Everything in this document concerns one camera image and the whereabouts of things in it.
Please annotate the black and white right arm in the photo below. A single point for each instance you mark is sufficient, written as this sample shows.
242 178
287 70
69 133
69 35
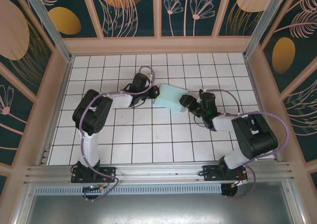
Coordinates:
257 137

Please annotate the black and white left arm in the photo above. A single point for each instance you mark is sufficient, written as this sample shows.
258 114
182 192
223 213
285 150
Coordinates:
90 115

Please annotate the grey metal sheet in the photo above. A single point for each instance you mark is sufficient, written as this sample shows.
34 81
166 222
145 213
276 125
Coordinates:
158 209

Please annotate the aluminium side rail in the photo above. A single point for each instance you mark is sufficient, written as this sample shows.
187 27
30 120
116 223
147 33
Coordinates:
263 110
55 112

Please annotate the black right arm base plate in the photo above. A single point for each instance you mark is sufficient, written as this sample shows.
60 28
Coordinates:
210 173

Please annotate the wall panel with leaf drawing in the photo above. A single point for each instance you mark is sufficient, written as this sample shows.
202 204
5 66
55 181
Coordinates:
304 115
119 11

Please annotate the aluminium mounting rail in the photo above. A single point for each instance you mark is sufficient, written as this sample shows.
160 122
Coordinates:
158 172

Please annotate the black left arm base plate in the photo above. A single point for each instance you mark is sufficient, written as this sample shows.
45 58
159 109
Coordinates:
109 172

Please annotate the wall panel with pink flowers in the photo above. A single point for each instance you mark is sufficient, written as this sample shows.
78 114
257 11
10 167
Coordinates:
188 11
12 115

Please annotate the wall panel with orange oval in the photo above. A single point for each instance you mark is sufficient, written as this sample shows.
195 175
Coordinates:
284 55
64 20

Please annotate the wall panel with gold lines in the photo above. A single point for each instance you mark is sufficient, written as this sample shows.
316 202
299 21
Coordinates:
242 11

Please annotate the aluminium corner post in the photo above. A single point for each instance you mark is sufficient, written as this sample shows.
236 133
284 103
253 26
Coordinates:
52 28
262 18

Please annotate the wall panel with peach circle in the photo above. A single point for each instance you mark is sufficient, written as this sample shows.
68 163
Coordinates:
15 35

